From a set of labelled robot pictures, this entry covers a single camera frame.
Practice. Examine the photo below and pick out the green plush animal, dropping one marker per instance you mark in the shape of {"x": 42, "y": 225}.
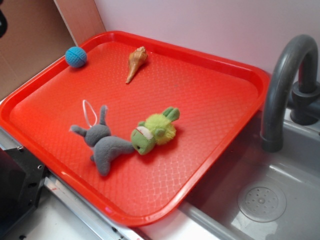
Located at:
{"x": 158, "y": 129}

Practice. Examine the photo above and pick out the black metal bracket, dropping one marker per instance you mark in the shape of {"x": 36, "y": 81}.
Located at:
{"x": 22, "y": 177}

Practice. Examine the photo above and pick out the gray plush animal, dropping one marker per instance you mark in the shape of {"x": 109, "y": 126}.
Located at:
{"x": 105, "y": 146}

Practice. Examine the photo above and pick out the gray toy faucet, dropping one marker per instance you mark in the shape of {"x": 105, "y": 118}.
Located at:
{"x": 293, "y": 86}

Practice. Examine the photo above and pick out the gray toy sink basin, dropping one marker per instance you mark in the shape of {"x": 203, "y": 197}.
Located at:
{"x": 251, "y": 194}

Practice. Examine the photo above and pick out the red plastic tray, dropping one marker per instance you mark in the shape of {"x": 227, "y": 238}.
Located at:
{"x": 216, "y": 98}

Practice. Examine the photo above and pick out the blue knitted ball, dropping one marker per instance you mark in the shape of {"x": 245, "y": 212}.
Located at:
{"x": 76, "y": 57}

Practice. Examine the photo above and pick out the brown cardboard panel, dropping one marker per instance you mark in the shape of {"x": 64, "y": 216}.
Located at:
{"x": 38, "y": 33}

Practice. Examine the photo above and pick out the silver metal rail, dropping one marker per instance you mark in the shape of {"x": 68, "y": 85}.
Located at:
{"x": 101, "y": 226}

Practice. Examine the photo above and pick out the orange conch seashell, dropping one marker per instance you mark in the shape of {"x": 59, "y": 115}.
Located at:
{"x": 135, "y": 61}

